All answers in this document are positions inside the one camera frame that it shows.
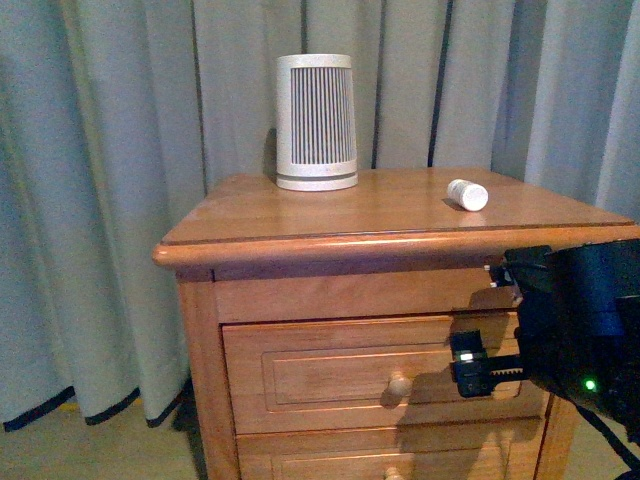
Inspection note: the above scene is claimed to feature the white medicine bottle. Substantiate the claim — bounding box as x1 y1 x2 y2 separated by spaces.
447 179 489 212

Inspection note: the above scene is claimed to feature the wooden drawer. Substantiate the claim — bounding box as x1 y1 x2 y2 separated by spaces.
223 311 549 434
238 418 543 479

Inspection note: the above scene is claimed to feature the white slatted air purifier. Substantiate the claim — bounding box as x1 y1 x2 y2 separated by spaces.
276 54 358 192

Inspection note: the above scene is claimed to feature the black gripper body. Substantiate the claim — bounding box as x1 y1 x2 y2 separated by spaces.
450 239 639 443

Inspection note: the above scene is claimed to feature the grey curtain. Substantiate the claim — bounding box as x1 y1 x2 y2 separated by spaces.
1 1 639 432

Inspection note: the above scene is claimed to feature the black cable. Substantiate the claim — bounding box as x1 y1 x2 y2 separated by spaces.
574 402 640 480

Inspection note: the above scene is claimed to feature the wooden nightstand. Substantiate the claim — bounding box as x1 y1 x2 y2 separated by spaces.
154 167 639 479

